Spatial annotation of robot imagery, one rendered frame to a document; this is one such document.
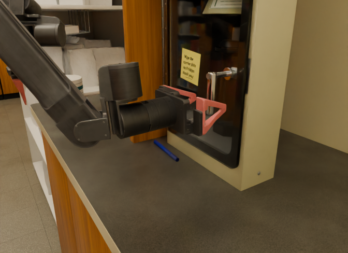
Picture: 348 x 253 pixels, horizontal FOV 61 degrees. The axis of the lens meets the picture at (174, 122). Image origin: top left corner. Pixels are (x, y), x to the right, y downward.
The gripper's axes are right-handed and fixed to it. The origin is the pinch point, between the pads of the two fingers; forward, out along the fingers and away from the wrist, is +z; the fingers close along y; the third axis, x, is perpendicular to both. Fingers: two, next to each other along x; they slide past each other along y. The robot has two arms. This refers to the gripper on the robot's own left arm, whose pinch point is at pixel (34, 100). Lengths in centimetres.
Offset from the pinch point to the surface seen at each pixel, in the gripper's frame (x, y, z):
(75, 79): 24.5, 17.9, 0.7
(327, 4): -33, 77, -25
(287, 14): -46, 42, -23
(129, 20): -9.2, 25.3, -20.6
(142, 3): -9.2, 29.1, -25.0
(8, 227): 104, -16, 110
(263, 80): -46, 37, -10
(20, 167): 190, 1, 111
